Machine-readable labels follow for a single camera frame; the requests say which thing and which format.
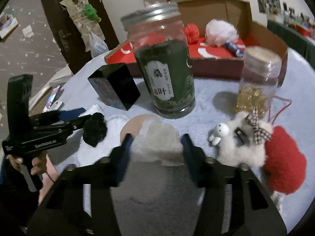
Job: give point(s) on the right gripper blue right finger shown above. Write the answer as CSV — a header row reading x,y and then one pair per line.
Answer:
x,y
195,160

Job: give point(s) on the black rectangular box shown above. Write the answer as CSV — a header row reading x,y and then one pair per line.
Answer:
x,y
115,86

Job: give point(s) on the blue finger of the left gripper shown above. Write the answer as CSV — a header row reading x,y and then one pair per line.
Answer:
x,y
77,123
69,115

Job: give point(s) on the black fuzzy scrunchie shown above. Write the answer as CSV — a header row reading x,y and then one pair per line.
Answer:
x,y
95,129

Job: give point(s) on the blue white tube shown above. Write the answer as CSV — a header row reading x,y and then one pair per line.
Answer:
x,y
234,49

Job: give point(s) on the green tea glass jar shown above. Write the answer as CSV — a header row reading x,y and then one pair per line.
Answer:
x,y
161,51

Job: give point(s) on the green plush on door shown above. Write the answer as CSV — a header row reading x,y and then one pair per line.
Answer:
x,y
91,13

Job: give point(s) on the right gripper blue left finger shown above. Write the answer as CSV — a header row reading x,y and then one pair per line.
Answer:
x,y
124,157

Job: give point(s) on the plastic bag on door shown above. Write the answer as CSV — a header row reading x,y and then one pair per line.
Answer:
x,y
97,45

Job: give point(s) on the red knitted ball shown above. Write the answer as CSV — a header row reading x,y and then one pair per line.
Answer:
x,y
192,33

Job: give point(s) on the dark wooden door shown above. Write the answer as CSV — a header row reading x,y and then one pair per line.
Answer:
x,y
68,37

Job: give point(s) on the white mesh pouch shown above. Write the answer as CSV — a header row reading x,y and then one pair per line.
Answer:
x,y
157,141

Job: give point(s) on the person's left hand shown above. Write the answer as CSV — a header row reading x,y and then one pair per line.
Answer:
x,y
38,163

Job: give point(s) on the red lined cardboard box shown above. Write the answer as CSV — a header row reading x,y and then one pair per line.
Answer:
x,y
212,61

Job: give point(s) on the red plush heart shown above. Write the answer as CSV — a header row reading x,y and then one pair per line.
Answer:
x,y
285,164

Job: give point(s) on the round beige powder puff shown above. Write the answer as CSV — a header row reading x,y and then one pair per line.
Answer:
x,y
134,125

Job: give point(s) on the smartphone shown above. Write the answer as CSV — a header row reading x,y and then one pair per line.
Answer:
x,y
51,98

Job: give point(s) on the white fluffy bear plush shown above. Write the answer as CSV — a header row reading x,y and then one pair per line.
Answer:
x,y
241,140

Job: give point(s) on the clear jar with gold capsules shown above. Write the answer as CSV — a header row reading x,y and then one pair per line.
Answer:
x,y
259,80

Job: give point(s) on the white mesh bath pouf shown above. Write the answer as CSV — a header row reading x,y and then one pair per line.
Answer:
x,y
220,31

